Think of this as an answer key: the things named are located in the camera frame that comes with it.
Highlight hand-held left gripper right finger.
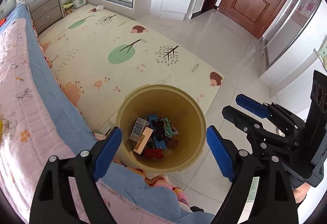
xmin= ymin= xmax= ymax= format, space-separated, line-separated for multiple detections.
xmin=206 ymin=125 xmax=299 ymax=224

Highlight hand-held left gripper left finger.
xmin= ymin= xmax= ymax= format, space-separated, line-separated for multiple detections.
xmin=29 ymin=126 xmax=122 ymax=224

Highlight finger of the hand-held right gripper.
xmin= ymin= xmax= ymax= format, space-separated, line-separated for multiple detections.
xmin=236 ymin=94 xmax=306 ymax=138
xmin=222 ymin=106 xmax=300 ymax=158

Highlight yellow round waste bin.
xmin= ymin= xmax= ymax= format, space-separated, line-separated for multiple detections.
xmin=116 ymin=85 xmax=207 ymax=173

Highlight person's right hand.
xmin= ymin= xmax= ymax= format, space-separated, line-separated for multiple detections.
xmin=293 ymin=183 xmax=311 ymax=204

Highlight beige carton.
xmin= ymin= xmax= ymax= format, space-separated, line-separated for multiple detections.
xmin=133 ymin=127 xmax=154 ymax=155

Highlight white and blue box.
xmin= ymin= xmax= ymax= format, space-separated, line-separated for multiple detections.
xmin=129 ymin=117 xmax=150 ymax=142

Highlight blue packet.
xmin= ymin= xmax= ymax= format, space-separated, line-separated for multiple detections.
xmin=147 ymin=114 xmax=168 ymax=151

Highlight green wrapper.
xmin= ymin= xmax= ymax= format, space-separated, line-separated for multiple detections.
xmin=163 ymin=118 xmax=179 ymax=138

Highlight black crumpled item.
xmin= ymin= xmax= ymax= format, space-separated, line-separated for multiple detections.
xmin=149 ymin=119 xmax=167 ymax=142

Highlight red and pink printed blanket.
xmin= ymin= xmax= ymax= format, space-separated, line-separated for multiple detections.
xmin=112 ymin=155 xmax=191 ymax=210

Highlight silver framed sliding door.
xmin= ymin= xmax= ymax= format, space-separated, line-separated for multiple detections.
xmin=263 ymin=0 xmax=324 ymax=70

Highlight cream printed play mat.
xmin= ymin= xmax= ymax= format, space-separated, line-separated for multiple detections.
xmin=38 ymin=4 xmax=225 ymax=138

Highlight yellow-green toys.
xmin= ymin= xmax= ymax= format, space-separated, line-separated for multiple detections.
xmin=61 ymin=0 xmax=76 ymax=14

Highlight grey nightstand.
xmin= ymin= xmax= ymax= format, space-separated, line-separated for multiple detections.
xmin=28 ymin=0 xmax=64 ymax=35

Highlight green storage box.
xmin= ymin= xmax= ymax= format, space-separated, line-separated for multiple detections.
xmin=69 ymin=0 xmax=87 ymax=9

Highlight green and white wall item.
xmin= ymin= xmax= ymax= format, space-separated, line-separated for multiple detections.
xmin=315 ymin=36 xmax=327 ymax=69

